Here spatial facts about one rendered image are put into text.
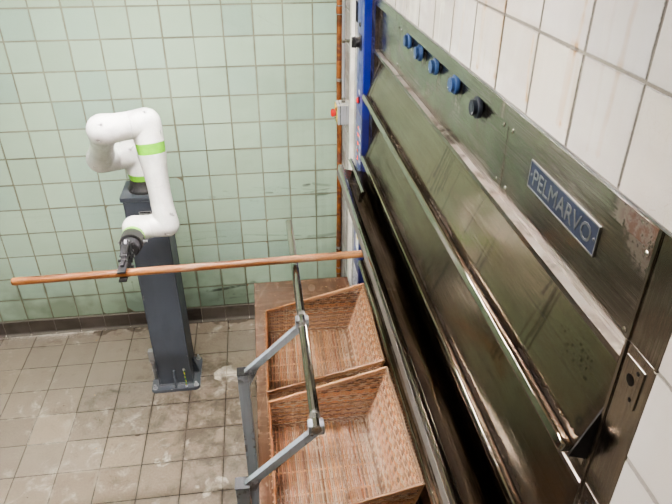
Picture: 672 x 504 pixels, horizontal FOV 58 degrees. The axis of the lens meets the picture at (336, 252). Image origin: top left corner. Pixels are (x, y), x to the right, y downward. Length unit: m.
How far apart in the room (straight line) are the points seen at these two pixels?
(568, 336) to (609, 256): 0.18
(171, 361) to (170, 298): 0.43
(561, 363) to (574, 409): 0.08
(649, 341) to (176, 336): 2.84
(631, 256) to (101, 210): 3.23
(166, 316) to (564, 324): 2.56
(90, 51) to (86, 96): 0.24
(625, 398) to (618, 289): 0.15
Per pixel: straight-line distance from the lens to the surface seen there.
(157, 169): 2.59
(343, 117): 3.11
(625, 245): 0.90
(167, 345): 3.46
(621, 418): 0.94
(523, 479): 1.26
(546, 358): 1.09
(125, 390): 3.71
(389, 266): 1.94
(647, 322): 0.85
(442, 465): 1.32
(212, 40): 3.35
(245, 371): 2.23
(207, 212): 3.69
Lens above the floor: 2.45
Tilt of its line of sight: 31 degrees down
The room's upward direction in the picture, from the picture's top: straight up
